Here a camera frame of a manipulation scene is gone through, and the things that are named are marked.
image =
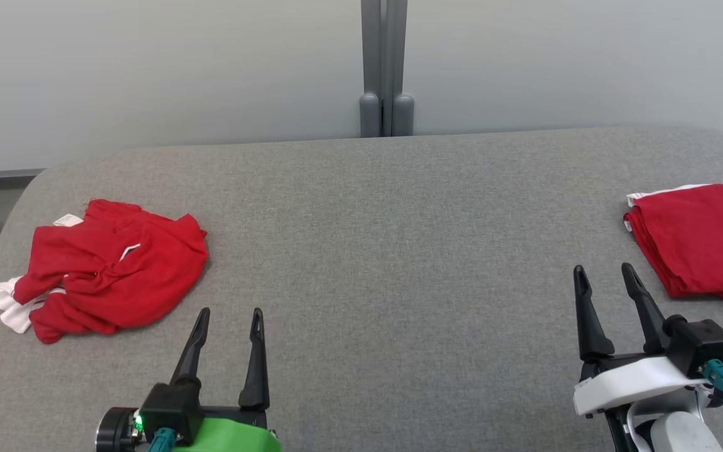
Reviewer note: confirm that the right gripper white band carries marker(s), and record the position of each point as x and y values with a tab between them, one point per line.
631	383

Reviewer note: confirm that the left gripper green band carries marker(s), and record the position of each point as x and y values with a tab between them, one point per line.
236	436

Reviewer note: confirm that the red shirt white sleeves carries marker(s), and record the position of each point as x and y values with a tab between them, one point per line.
148	276

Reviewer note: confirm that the red shorts white trim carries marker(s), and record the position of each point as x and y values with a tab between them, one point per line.
706	245

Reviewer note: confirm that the grey fabric sofa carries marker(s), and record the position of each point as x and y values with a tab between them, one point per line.
368	282

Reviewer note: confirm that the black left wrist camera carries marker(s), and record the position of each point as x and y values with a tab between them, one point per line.
170	408

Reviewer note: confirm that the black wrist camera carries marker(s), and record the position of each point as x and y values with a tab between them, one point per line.
706	345
170	408

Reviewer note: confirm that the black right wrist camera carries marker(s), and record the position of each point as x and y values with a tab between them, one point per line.
706	345

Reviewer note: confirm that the grey partition post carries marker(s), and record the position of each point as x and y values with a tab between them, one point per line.
371	113

